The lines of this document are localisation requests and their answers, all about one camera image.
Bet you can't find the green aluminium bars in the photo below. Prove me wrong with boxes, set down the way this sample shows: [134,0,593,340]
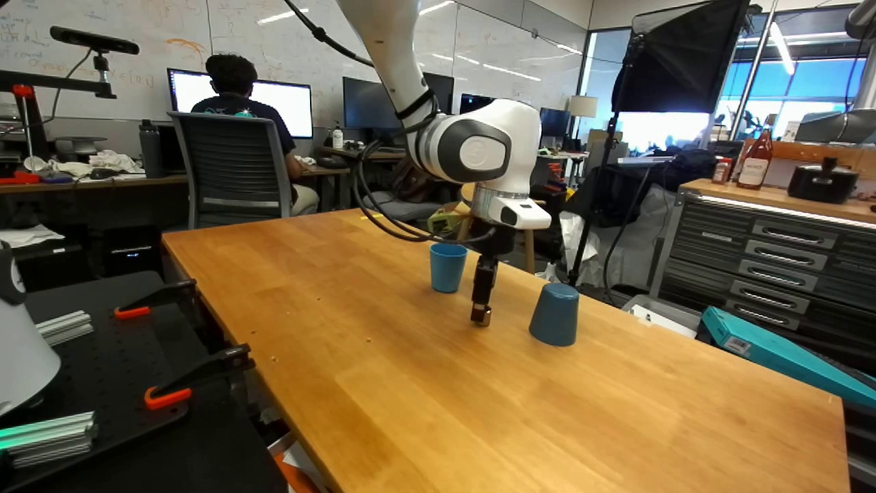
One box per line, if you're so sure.
[0,410,95,467]

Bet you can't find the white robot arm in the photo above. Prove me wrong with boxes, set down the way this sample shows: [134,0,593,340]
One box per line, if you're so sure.
[336,0,550,325]

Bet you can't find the bright computer monitor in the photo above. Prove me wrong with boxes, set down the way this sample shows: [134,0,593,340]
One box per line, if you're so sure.
[168,67,314,140]

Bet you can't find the grey mesh office chair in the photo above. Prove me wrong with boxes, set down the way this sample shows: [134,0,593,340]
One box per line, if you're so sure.
[172,112,296,230]

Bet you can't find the upper orange-tipped black clamp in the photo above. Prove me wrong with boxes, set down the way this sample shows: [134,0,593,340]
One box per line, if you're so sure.
[112,281,198,321]

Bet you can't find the seated person dark hair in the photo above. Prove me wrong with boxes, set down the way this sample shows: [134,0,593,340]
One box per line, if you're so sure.
[195,54,320,216]

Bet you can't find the teal flat case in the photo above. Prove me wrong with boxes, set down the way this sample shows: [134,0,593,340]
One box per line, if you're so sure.
[700,305,876,410]

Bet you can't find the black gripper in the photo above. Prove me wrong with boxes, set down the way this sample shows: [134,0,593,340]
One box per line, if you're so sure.
[470,218,514,312]

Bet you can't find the black softbox light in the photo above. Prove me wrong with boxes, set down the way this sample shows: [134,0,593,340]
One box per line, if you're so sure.
[611,0,750,112]

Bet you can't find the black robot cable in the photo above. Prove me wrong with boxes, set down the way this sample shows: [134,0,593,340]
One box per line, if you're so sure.
[283,0,500,245]

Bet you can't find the light blue upright cup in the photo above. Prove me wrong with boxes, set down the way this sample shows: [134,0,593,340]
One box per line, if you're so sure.
[429,244,468,292]

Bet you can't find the small metal cylinder object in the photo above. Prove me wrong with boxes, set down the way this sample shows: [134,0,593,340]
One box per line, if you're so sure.
[470,310,492,329]

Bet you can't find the lower orange-tipped black clamp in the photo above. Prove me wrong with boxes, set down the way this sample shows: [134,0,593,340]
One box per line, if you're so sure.
[143,344,251,414]

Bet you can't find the black camera on stand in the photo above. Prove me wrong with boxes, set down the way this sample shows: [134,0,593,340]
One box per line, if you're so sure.
[50,23,139,99]

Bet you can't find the black device on cabinet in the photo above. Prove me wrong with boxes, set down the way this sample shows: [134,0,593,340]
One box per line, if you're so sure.
[788,155,856,203]

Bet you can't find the orange-tipped black clamp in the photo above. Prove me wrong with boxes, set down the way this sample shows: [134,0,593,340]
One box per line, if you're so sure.
[143,344,251,414]
[112,281,198,321]

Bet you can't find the dark computer monitor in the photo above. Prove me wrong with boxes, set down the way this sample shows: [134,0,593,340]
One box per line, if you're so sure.
[343,77,405,144]

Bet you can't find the dark blue upside-down cup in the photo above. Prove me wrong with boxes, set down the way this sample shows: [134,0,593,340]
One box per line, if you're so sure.
[529,284,577,347]

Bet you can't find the wooden stool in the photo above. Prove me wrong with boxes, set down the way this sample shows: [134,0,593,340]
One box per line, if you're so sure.
[458,182,537,271]

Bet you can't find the grey drawer cabinet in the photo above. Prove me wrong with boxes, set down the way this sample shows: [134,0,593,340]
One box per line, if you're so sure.
[652,178,876,373]

